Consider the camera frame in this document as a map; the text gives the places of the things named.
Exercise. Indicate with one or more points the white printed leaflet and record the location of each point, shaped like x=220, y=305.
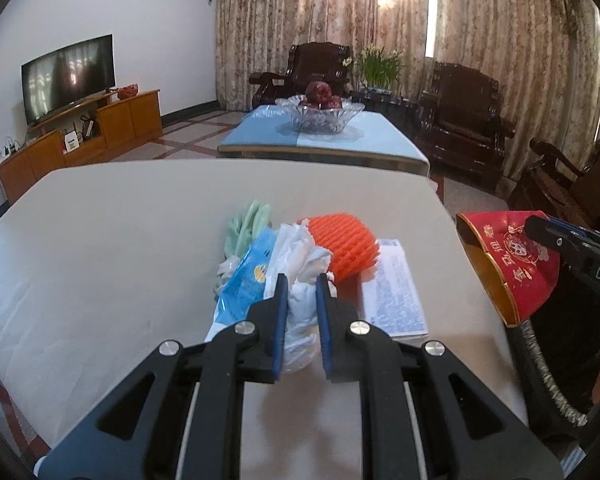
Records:
x=395, y=290

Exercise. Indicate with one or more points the dark wooden side table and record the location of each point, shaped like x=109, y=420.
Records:
x=385, y=105

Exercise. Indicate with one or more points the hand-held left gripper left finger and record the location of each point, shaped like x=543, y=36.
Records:
x=280, y=320

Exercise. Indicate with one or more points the dark wooden sofa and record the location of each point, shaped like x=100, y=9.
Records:
x=580, y=190

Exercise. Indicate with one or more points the black device on shelf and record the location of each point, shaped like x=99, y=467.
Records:
x=89, y=126

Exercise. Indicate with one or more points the wooden television cabinet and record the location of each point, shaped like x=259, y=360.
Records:
x=130, y=120

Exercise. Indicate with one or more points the red gold gift bag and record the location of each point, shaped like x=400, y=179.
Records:
x=510, y=260

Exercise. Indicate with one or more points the dark wooden armchair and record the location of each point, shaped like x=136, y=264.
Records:
x=320, y=60
x=460, y=105

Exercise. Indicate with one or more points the white plastic bag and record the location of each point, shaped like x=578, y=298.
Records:
x=300, y=270

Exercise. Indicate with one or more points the blue and white tablecloth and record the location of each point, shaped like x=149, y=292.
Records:
x=260, y=130

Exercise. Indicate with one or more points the flat screen television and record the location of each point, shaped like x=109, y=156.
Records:
x=67, y=77

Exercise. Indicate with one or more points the red decorative bowl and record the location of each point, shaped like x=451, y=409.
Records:
x=127, y=91

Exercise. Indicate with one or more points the large red apple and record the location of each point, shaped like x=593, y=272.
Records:
x=318, y=91

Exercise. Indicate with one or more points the white power strip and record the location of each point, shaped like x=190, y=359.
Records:
x=7, y=150

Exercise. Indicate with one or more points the blue plastic bag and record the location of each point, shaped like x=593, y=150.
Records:
x=250, y=275

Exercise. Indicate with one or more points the small white box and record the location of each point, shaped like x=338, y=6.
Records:
x=71, y=141

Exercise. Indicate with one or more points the wooden coffee table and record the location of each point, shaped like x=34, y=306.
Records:
x=320, y=154

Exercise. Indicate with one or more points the beige tablecloth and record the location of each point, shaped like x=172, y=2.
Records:
x=105, y=260

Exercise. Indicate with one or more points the glass fruit bowl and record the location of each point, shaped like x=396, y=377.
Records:
x=320, y=120

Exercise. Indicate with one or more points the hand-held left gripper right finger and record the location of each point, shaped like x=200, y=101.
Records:
x=325, y=325

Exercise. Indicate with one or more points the orange foam fruit net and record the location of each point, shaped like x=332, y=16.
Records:
x=345, y=245

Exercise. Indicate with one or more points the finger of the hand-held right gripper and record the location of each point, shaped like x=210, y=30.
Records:
x=542, y=230
x=580, y=235

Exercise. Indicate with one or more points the potted flowering plant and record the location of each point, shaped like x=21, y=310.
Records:
x=380, y=67

